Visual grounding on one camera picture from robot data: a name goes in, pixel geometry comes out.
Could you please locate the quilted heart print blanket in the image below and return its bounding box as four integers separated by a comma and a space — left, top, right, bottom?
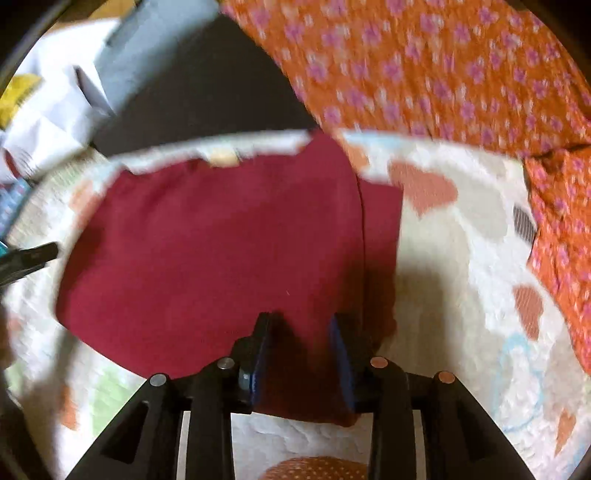
0, 129, 591, 480

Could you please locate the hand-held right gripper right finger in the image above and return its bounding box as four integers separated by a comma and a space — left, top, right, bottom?
327, 314, 539, 480

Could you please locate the white printed paper bag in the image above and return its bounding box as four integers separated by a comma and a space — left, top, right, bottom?
0, 18, 116, 185

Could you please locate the dark brown cushion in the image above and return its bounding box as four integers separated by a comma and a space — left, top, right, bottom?
90, 11, 319, 158

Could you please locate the orange floral cloth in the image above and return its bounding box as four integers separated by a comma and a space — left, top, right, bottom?
219, 0, 591, 365

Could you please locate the yellow sheet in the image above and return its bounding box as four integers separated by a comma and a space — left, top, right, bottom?
0, 74, 43, 126

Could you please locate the grey pillow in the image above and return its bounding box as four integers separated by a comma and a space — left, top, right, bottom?
95, 0, 220, 112

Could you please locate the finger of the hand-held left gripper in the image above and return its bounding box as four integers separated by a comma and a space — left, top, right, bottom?
0, 242, 60, 287

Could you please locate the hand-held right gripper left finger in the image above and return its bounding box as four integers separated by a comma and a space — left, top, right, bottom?
65, 312, 273, 480

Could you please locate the dark red garment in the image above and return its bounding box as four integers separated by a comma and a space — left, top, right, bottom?
55, 129, 404, 428

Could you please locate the light blue shapes box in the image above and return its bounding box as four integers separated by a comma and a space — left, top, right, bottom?
0, 178, 31, 236

